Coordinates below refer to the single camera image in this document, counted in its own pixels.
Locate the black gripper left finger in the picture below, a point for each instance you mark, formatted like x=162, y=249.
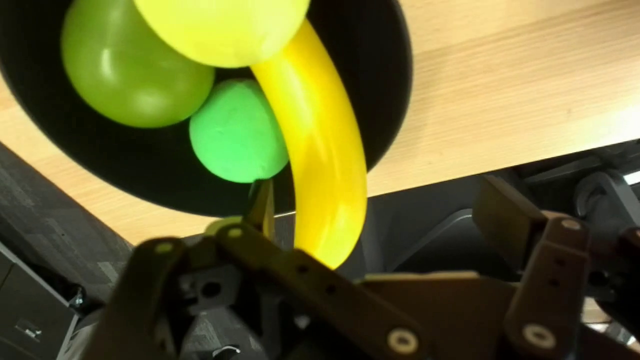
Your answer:
x=166, y=280

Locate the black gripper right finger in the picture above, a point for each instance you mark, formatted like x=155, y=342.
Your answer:
x=546, y=266

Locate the bright green round fruit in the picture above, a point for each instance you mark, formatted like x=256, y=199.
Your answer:
x=237, y=132

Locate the yellow plastic banana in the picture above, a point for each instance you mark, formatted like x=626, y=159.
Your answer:
x=320, y=147

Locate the olive green pear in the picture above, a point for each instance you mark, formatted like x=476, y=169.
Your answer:
x=133, y=72

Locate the yellow round fruit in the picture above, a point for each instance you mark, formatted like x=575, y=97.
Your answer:
x=220, y=31

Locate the black round bowl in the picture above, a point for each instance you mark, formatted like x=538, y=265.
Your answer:
x=373, y=80

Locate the black equipment case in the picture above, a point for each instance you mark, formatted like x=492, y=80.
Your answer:
x=32, y=307

